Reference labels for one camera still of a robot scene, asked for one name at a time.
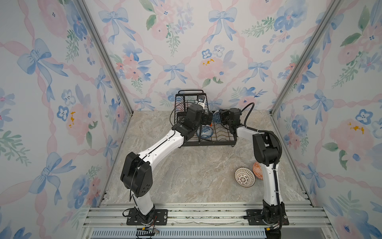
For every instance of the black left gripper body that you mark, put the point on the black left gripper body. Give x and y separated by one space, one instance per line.
197 126

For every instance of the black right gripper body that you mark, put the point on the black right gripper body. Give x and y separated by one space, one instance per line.
229 124

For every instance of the blue floral ceramic bowl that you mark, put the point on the blue floral ceramic bowl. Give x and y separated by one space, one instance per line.
205 132

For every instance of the black wire dish rack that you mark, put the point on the black wire dish rack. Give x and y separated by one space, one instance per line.
182 99

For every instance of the red patterned ceramic bowl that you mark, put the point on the red patterned ceramic bowl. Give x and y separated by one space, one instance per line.
257 170

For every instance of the white brown lattice bowl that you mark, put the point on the white brown lattice bowl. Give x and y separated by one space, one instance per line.
244 177

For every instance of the blue geometric patterned bowl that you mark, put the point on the blue geometric patterned bowl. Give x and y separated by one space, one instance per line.
216 118

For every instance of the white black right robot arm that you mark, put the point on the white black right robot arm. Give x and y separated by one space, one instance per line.
267 152

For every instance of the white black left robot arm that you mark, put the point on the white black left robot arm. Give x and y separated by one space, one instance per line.
137 172

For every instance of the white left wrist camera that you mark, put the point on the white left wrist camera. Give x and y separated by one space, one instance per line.
202 101

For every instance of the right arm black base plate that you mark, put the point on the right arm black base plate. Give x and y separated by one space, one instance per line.
256 217

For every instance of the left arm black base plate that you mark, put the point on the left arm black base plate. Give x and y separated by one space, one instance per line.
157 217

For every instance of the left aluminium corner post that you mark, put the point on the left aluminium corner post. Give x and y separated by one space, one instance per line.
89 23

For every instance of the aluminium corner post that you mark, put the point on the aluminium corner post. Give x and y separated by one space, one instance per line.
327 18
89 23

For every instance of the aluminium front rail frame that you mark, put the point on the aluminium front rail frame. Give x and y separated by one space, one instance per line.
209 221

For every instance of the right aluminium corner post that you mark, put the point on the right aluminium corner post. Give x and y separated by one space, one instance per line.
327 18

